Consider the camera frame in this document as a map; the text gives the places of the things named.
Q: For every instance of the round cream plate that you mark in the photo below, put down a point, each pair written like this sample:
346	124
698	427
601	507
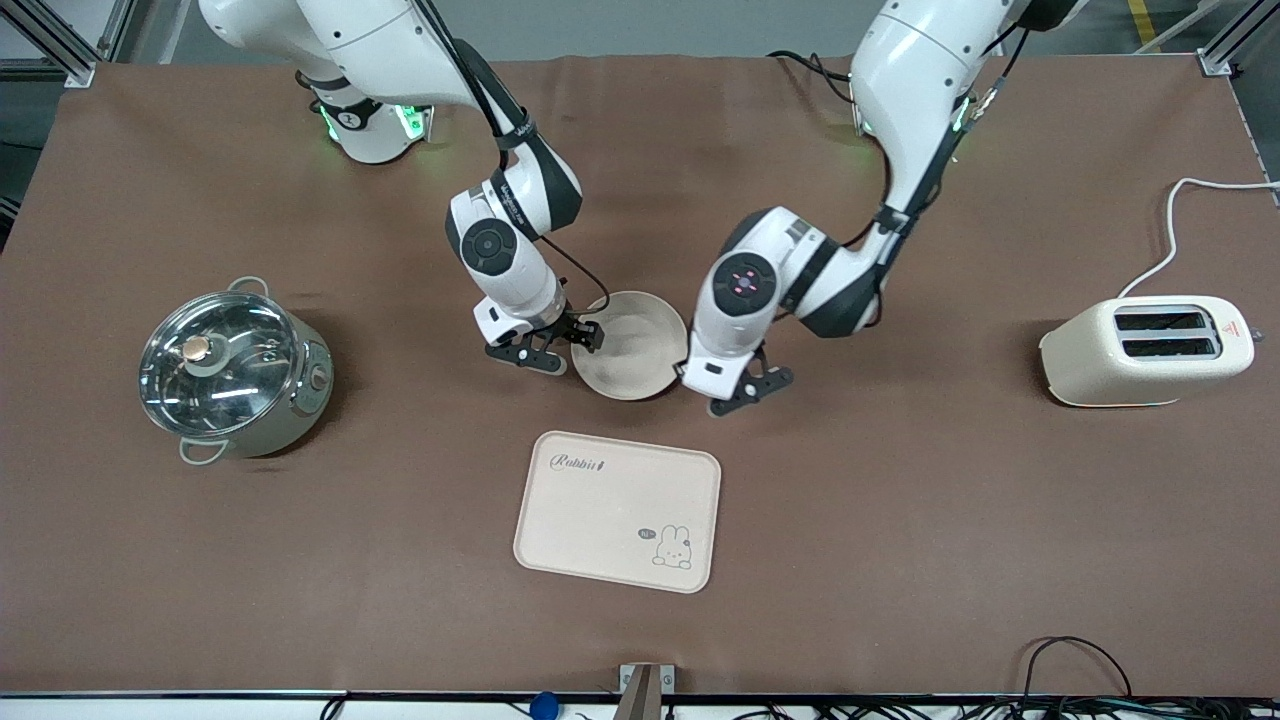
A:
640	350

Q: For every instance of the cream two-slot toaster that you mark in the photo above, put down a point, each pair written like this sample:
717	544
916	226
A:
1100	365

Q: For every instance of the glass pot lid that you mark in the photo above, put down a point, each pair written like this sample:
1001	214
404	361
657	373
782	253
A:
230	385

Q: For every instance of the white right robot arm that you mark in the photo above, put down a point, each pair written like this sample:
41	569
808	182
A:
400	50

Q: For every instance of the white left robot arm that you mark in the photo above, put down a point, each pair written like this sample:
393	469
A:
910	80

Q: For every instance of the brown table mat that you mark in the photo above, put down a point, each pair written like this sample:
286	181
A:
900	600

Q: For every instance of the grey electric cooking pot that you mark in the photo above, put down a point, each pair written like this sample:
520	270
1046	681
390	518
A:
290	410

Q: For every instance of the aluminium frame post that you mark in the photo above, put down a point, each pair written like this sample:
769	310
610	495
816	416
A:
1215	60
60	55

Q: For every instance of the small blue round object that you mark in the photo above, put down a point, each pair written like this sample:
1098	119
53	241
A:
543	707

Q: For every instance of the cream rabbit print tray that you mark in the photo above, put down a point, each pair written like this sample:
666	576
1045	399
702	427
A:
600	520

